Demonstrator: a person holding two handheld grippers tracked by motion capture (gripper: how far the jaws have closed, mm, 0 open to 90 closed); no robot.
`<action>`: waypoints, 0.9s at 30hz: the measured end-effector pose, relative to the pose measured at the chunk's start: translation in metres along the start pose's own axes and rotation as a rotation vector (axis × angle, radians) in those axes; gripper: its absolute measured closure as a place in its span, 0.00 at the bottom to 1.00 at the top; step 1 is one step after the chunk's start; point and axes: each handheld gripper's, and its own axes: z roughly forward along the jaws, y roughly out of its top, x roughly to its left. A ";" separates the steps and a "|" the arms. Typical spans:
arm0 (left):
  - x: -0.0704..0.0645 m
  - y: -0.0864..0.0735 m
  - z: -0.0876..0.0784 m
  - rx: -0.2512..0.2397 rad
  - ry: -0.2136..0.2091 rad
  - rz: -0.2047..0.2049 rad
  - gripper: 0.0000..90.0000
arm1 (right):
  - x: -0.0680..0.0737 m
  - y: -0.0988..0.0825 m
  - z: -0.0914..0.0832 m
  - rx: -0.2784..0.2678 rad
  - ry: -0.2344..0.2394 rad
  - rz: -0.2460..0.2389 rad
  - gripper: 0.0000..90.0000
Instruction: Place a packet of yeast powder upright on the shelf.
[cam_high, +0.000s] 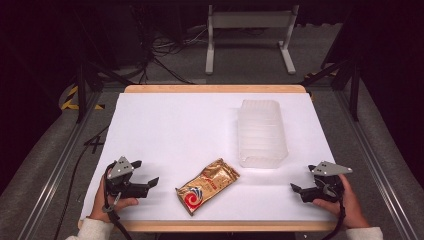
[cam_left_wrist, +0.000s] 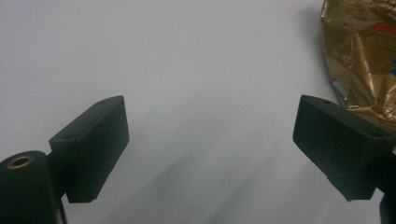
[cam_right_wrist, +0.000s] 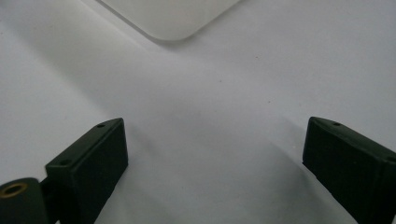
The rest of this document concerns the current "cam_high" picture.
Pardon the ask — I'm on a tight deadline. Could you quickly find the translucent plastic container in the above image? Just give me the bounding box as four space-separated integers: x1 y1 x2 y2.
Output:
237 99 290 169

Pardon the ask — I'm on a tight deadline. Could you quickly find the person's right hand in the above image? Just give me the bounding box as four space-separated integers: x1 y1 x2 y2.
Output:
312 174 371 230

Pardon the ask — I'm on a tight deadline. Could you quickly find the white metal stand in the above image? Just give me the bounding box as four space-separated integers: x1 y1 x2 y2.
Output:
204 4 300 76

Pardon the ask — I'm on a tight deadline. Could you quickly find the white table mat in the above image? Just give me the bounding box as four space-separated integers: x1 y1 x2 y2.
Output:
80 92 338 222

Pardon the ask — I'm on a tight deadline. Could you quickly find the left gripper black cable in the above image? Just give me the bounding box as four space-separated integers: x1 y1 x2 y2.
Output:
101 162 134 240

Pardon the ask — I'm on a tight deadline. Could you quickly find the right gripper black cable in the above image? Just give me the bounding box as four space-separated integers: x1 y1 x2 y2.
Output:
320 194 346 240

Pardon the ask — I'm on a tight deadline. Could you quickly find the bundle of black floor cables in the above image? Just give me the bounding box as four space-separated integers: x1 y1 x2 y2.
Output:
128 4 209 85

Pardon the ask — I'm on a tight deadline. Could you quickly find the yellow black hazard tape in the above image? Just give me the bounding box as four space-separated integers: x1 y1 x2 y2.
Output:
60 85 106 111

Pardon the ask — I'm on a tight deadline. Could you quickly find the black metal stand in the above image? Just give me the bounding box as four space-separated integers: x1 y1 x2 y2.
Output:
73 58 134 124
299 59 363 123

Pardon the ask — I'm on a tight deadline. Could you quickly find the aluminium floor rail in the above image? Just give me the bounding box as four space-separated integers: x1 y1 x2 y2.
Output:
334 89 420 240
16 91 103 240

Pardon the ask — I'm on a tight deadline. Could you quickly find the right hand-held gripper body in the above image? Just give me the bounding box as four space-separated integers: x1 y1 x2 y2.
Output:
301 161 354 204

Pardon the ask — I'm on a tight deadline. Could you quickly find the wooden table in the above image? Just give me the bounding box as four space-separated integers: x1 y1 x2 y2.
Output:
77 84 339 233

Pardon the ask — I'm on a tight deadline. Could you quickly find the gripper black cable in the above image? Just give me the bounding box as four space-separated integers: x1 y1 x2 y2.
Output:
101 162 134 240
320 194 346 240

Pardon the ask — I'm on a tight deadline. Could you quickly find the thin black floor cable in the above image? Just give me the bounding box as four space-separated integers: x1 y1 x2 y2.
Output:
52 125 111 240

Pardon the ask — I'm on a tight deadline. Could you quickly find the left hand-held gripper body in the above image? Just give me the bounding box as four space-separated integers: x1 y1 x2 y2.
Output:
105 155 150 200

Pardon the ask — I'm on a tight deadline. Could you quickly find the person's left hand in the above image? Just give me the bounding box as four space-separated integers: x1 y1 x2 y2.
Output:
88 175 140 224

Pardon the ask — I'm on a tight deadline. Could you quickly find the gold coffee packet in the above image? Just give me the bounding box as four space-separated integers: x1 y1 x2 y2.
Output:
175 157 241 217

